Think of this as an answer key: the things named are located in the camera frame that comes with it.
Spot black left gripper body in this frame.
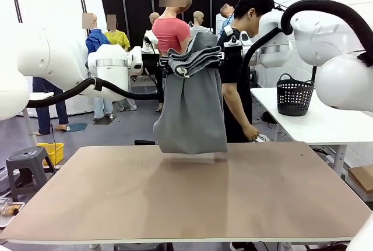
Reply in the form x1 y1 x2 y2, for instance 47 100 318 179
147 54 163 74

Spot bald mannequin in grey top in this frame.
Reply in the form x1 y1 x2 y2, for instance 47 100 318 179
189 10 215 35

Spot person in black t-shirt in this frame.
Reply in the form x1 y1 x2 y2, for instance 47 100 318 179
217 0 276 144

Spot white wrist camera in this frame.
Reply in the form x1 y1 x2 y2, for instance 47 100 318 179
144 29 160 50
224 28 251 47

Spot black partition panels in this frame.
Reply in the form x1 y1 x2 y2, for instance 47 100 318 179
100 0 244 45

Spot dark green floor mat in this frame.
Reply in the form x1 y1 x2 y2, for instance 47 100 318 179
69 122 88 132

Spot white tray with clutter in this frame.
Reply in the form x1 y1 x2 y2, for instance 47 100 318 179
0 197 26 228

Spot grey drawstring shorts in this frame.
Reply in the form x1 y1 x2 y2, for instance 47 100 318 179
153 31 228 155

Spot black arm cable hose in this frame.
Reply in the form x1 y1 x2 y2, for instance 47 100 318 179
243 0 373 73
26 77 164 109

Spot large white side table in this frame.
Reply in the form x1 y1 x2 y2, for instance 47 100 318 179
250 86 373 176

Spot mannequin in cream shirt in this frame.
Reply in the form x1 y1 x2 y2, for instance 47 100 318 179
144 12 161 51

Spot person's right forearm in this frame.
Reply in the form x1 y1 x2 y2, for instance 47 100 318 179
223 83 253 131

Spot person's right hand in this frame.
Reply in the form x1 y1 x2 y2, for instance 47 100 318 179
243 124 260 143

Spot narrow white backdrop panel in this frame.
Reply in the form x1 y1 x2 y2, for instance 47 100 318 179
79 0 103 30

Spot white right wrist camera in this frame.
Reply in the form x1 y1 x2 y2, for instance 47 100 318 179
224 28 251 47

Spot half mannequin in jeans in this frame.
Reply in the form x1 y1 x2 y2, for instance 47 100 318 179
31 76 71 135

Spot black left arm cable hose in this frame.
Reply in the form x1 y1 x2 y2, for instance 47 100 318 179
26 77 164 109

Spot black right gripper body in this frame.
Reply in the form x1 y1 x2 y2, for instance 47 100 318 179
226 44 243 68

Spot brown cardboard box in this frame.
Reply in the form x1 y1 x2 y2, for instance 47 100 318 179
348 163 373 202

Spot black sneaker white sole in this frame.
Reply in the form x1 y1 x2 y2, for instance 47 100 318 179
229 241 259 251

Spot mannequin in blue shirt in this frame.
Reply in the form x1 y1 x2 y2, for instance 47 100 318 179
82 13 116 125

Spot mannequin in yellow shirt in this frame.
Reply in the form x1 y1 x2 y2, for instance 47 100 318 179
104 14 138 112

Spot yellow plastic crate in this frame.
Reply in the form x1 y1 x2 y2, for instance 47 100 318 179
37 142 64 167

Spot dark grey perforated basket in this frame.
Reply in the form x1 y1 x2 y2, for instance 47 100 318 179
276 73 315 116

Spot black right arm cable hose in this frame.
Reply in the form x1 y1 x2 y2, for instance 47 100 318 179
243 0 373 73

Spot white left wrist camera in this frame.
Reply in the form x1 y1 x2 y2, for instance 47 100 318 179
144 29 160 50

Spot mannequin in floral shirt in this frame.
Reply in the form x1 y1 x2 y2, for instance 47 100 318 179
219 2 237 35

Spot grey plastic stool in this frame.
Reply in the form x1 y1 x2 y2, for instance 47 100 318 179
5 146 55 202

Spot mannequin in pink top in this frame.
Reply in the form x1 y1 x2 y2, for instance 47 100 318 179
152 0 193 114

